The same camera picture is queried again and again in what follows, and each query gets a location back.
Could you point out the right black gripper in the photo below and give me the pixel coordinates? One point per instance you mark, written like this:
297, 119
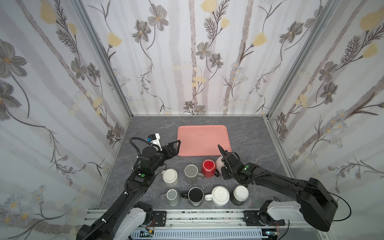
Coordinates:
229, 164

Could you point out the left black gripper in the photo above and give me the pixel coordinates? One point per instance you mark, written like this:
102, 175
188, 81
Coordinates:
173, 152

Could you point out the red mug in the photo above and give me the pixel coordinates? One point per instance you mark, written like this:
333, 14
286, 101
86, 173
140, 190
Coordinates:
209, 169

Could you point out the dark mug white base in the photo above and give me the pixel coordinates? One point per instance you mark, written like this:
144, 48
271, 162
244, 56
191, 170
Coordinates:
239, 195

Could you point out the pale pink mug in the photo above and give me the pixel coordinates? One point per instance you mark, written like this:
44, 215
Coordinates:
219, 165

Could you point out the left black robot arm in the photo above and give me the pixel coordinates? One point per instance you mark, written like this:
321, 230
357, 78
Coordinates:
127, 212

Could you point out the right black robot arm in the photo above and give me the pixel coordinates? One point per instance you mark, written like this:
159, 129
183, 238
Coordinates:
311, 201

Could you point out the cream upside-down mug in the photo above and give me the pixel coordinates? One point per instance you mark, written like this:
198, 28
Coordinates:
170, 177

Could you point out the grey upright mug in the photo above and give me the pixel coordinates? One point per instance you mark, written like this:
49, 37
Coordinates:
192, 174

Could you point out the white ribbed upside-down mug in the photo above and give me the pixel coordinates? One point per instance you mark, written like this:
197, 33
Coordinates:
220, 196

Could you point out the black interior steel mug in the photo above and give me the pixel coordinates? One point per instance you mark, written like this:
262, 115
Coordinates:
195, 196

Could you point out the small grey mug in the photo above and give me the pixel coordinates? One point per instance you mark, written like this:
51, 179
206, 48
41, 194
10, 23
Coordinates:
172, 197

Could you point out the pink rectangular tray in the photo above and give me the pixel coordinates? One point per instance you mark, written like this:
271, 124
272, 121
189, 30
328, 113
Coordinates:
197, 141

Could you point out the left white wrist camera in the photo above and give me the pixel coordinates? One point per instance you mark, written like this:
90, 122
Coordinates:
154, 140

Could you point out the aluminium mounting rail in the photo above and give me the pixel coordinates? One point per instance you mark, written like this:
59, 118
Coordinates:
210, 218

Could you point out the white perforated cable duct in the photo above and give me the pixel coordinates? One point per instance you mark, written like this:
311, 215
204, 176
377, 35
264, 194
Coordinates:
200, 234

